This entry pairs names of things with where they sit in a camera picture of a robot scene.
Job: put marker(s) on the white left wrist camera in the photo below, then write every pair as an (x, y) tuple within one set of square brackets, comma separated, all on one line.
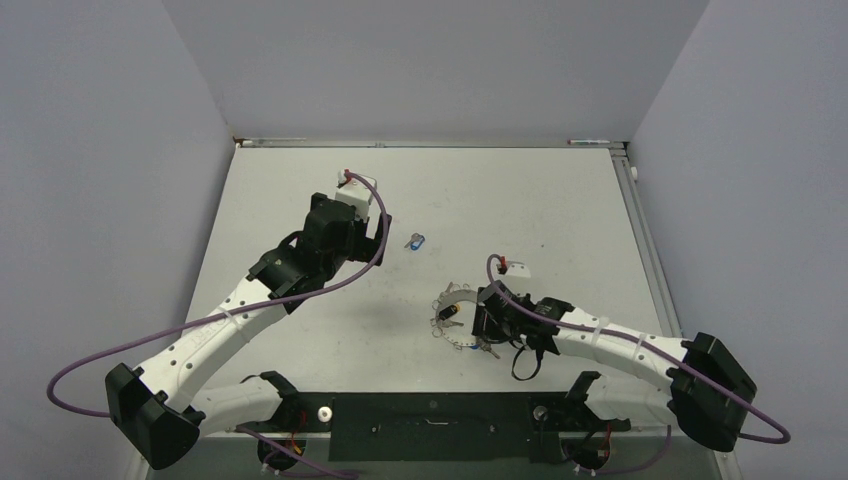
[(353, 192)]

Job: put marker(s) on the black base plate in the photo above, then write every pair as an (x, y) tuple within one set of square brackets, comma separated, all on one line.
[(442, 426)]

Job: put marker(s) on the aluminium back rail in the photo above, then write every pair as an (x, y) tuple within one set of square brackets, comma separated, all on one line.
[(427, 143)]

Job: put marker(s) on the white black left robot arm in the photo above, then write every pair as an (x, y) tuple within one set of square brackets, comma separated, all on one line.
[(163, 406)]

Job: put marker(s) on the aluminium rail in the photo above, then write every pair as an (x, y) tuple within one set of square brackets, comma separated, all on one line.
[(655, 275), (427, 143)]

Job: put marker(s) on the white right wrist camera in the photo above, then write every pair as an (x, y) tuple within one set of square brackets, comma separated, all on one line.
[(512, 269)]

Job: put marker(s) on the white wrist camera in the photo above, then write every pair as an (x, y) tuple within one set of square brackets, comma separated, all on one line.
[(353, 192), (512, 269)]

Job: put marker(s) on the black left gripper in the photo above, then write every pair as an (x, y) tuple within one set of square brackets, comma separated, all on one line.
[(366, 247)]

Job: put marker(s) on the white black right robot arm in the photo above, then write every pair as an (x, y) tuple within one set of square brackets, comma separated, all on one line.
[(694, 384)]

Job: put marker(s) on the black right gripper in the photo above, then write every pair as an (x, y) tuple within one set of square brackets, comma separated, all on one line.
[(486, 325)]

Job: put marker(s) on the aluminium right side rail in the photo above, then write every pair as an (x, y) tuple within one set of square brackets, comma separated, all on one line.
[(655, 275)]

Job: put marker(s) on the blue key tag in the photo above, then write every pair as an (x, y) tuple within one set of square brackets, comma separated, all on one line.
[(416, 242)]

